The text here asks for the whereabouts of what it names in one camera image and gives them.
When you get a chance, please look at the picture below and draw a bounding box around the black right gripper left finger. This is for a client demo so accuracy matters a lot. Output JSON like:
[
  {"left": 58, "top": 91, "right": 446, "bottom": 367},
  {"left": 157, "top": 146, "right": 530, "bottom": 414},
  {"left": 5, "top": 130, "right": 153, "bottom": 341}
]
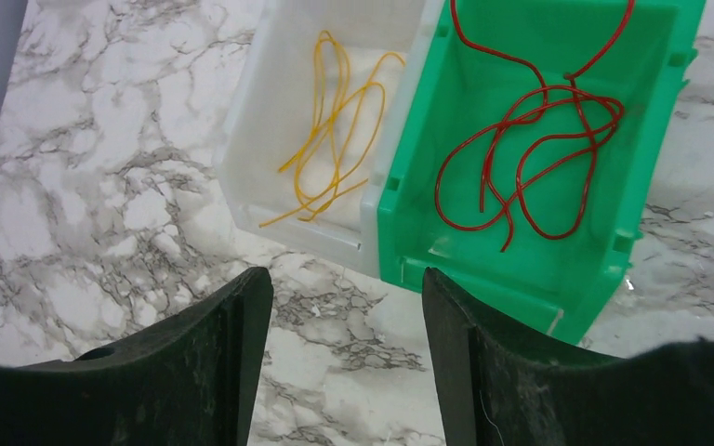
[{"left": 0, "top": 267, "right": 273, "bottom": 445}]

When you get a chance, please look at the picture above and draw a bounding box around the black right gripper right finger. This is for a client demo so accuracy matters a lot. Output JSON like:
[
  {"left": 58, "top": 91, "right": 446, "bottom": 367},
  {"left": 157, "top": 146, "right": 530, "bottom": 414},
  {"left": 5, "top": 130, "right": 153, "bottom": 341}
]
[{"left": 422, "top": 268, "right": 714, "bottom": 445}]

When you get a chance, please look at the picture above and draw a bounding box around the yellow cable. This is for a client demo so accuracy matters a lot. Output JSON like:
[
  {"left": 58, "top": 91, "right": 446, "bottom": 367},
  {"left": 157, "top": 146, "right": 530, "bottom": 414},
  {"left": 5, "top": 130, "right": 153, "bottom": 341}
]
[{"left": 258, "top": 30, "right": 407, "bottom": 229}]

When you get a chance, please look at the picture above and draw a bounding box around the green plastic bin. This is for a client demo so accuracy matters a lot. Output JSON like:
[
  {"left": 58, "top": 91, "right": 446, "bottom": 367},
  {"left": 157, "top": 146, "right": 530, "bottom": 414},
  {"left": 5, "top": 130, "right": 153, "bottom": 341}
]
[{"left": 377, "top": 1, "right": 704, "bottom": 343}]

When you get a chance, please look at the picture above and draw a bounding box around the white translucent plastic bin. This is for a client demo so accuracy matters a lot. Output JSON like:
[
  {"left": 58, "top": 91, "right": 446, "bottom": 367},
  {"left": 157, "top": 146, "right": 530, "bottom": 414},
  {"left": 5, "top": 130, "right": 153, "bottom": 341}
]
[{"left": 213, "top": 1, "right": 443, "bottom": 277}]

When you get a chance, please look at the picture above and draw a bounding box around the red cable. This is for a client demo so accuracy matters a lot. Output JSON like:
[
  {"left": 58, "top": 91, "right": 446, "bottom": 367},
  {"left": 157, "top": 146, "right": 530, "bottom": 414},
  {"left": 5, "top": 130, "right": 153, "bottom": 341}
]
[{"left": 434, "top": 0, "right": 637, "bottom": 254}]

